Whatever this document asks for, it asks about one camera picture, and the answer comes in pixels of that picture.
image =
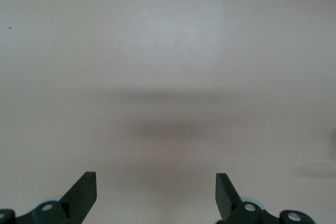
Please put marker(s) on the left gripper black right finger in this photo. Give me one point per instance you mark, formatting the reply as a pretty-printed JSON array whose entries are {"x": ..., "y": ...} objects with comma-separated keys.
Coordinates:
[{"x": 228, "y": 200}]

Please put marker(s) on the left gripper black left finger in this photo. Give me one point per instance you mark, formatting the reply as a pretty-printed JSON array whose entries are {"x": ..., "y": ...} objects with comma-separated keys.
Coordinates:
[{"x": 78, "y": 200}]

